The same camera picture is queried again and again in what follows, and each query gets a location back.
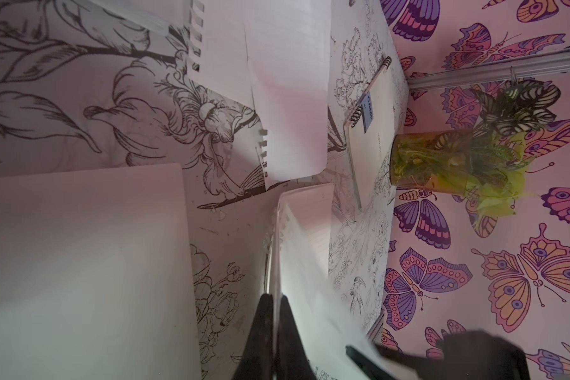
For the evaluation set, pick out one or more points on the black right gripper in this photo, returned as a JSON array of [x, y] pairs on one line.
[[473, 354]]

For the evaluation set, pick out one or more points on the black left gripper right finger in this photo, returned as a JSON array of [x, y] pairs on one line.
[[291, 359]]

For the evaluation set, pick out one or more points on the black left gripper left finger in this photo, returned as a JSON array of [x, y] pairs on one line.
[[257, 359]]

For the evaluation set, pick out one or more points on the CAMP B5 spiral notebook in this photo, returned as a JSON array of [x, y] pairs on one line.
[[370, 132]]

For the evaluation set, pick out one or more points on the white spiral notebook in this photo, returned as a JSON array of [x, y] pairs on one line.
[[157, 16]]

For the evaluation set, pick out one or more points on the torn white lined page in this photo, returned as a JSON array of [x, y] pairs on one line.
[[218, 58]]

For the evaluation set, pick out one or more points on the green leafy plant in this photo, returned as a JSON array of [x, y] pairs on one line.
[[498, 161]]

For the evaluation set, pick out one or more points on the amber glass plant vase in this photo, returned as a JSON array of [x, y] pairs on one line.
[[437, 161]]

